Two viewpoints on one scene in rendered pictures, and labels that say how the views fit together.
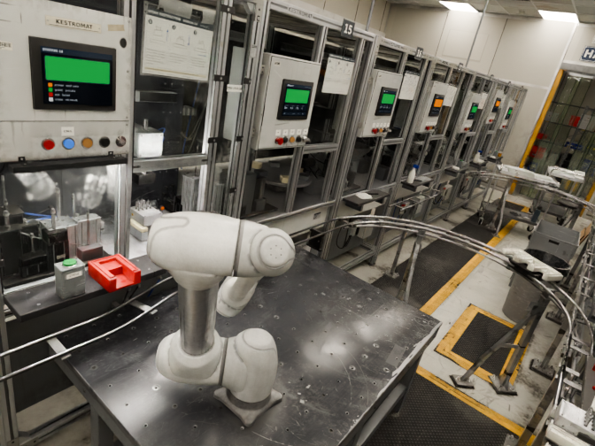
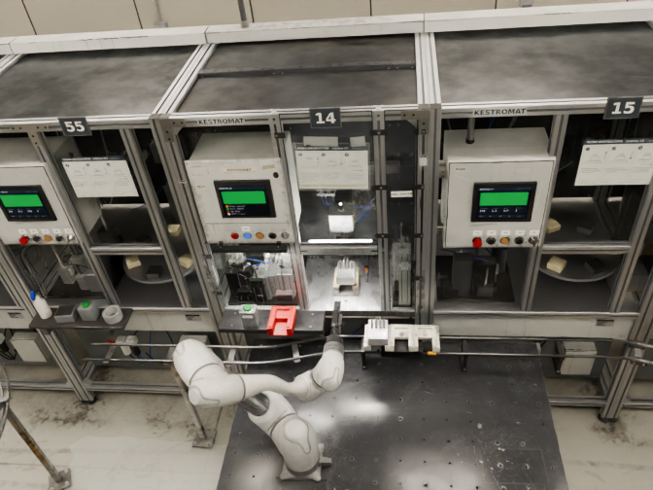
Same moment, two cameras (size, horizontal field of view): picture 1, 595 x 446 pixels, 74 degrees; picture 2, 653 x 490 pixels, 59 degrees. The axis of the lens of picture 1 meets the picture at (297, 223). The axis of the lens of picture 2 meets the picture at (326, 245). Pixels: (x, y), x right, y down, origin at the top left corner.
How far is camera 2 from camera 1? 1.95 m
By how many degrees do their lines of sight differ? 58
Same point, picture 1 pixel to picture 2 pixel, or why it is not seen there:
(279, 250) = (194, 397)
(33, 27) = (215, 176)
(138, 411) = (245, 421)
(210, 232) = (184, 366)
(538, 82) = not seen: outside the picture
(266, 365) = (288, 450)
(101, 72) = (258, 196)
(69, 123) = (246, 224)
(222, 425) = (270, 466)
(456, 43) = not seen: outside the picture
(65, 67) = (234, 196)
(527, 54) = not seen: outside the picture
